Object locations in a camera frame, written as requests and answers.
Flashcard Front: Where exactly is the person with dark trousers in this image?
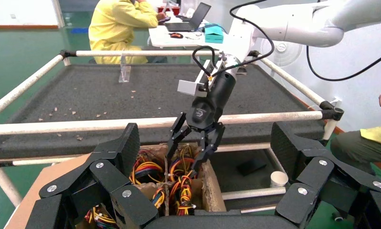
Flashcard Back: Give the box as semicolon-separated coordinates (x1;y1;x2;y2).
330;126;381;177

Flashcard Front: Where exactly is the white cup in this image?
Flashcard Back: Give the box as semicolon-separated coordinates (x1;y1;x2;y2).
270;171;289;188

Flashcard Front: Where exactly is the clear acrylic sign holder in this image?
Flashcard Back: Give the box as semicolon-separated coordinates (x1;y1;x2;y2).
118;52;132;83

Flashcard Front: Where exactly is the white desk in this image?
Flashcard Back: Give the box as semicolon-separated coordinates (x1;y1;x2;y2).
148;17;242;49

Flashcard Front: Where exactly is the teal box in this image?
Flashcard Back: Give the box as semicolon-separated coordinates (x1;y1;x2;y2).
204;24;225;44

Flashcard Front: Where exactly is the black cable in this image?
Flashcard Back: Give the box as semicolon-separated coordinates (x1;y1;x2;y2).
306;45;381;82
192;0;275;78

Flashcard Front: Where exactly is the black laptop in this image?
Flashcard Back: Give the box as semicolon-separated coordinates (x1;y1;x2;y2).
164;2;212;32

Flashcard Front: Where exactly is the black foam table mat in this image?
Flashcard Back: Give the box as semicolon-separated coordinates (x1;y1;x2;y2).
0;63;326;159

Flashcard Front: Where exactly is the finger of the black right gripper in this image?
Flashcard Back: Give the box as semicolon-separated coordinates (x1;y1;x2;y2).
167;112;193;162
192;121;226;174

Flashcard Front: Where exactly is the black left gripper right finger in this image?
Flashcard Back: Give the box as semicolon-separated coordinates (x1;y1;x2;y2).
270;121;381;229

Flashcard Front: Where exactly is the brown cardboard divider box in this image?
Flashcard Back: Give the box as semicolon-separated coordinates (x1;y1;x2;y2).
4;142;227;229

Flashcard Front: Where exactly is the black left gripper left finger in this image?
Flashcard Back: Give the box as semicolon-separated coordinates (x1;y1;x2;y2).
25;122;159;229

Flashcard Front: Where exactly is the seated person in yellow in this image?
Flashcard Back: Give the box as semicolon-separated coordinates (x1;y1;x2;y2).
88;0;168;65

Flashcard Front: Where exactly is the white fan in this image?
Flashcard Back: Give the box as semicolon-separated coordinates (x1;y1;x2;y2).
260;39;298;67

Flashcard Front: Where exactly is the black flat block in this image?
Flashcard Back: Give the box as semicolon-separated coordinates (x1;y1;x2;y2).
236;158;268;177

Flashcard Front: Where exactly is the black shelf mat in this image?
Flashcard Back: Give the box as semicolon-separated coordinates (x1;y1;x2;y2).
206;148;286;193

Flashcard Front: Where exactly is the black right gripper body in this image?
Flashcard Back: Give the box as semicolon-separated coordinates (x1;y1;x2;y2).
186;71;237;131

